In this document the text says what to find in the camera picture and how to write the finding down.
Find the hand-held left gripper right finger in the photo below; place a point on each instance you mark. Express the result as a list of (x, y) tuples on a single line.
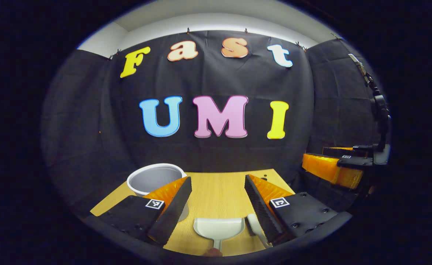
[(262, 209)]

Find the black backdrop cloth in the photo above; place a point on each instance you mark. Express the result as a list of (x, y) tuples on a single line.
[(219, 77)]

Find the small white broom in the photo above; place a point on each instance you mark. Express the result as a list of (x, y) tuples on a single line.
[(254, 222)]

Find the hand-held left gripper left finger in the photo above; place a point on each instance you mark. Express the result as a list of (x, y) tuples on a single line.
[(173, 211)]

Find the row of black cloth clips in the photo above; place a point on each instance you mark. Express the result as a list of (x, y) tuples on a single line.
[(187, 30)]

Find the white garbage bin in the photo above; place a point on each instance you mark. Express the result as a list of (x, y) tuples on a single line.
[(153, 178)]

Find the white dustpan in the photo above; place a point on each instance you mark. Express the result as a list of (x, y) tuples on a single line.
[(218, 228)]

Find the wooden desktop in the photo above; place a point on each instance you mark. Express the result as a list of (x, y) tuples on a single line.
[(216, 195)]

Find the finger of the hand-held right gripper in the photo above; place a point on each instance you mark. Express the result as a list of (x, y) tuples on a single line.
[(339, 152), (356, 162)]

